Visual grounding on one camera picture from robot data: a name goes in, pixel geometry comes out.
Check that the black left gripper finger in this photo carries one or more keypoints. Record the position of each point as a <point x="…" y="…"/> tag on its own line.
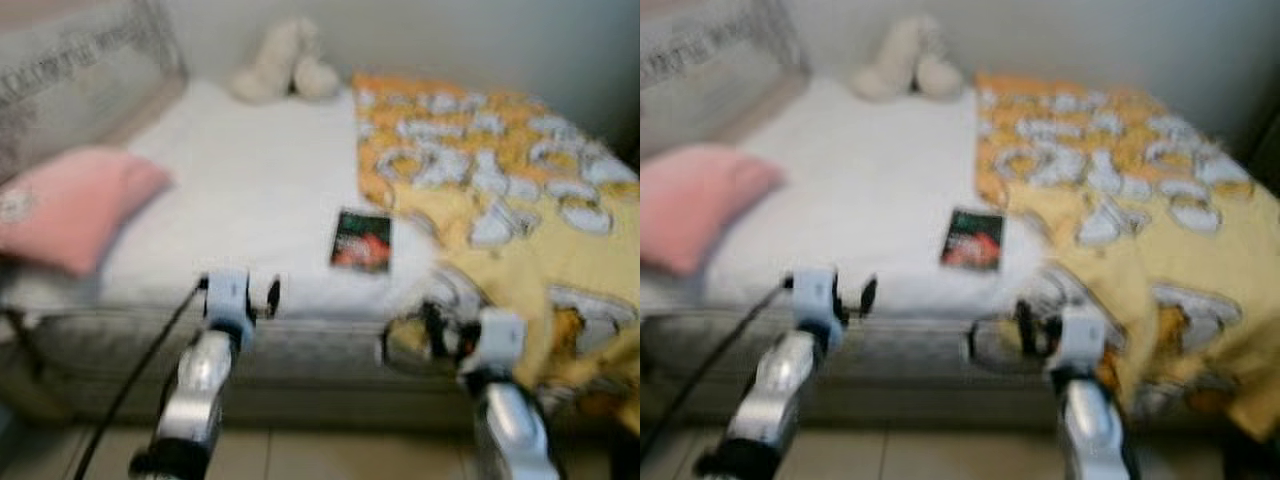
<point x="272" y="297"/>
<point x="868" y="295"/>

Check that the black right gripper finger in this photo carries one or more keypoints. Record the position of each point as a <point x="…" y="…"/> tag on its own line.
<point x="433" y="320"/>
<point x="1023" y="320"/>

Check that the dark book red cover picture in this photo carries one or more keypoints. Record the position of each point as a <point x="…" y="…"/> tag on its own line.
<point x="360" y="240"/>
<point x="972" y="240"/>

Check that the yellow cartoon print blanket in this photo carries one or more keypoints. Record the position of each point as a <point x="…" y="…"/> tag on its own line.
<point x="1120" y="180"/>
<point x="500" y="180"/>

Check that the grey quilted mattress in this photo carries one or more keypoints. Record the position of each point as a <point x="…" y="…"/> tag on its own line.
<point x="930" y="345"/>
<point x="320" y="345"/>

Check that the white quilted bed sheet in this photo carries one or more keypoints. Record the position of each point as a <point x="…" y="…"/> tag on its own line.
<point x="860" y="170"/>
<point x="250" y="170"/>

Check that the pink pillow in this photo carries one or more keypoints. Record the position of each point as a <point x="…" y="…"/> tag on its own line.
<point x="70" y="205"/>
<point x="700" y="205"/>

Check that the cream plush toy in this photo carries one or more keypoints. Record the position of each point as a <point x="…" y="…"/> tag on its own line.
<point x="905" y="60"/>
<point x="280" y="65"/>

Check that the white pillow black ornament print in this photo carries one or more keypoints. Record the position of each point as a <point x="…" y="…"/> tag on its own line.
<point x="710" y="70"/>
<point x="80" y="80"/>

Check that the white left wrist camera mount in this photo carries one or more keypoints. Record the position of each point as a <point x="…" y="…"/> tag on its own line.
<point x="228" y="295"/>
<point x="815" y="295"/>

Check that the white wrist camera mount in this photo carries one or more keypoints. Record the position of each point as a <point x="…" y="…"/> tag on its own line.
<point x="815" y="295"/>
<point x="1082" y="335"/>
<point x="228" y="295"/>
<point x="502" y="335"/>

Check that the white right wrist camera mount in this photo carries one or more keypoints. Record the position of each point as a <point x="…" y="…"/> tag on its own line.
<point x="502" y="335"/>
<point x="1082" y="335"/>

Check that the beige bed frame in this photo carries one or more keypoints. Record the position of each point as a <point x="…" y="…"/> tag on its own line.
<point x="330" y="405"/>
<point x="930" y="405"/>

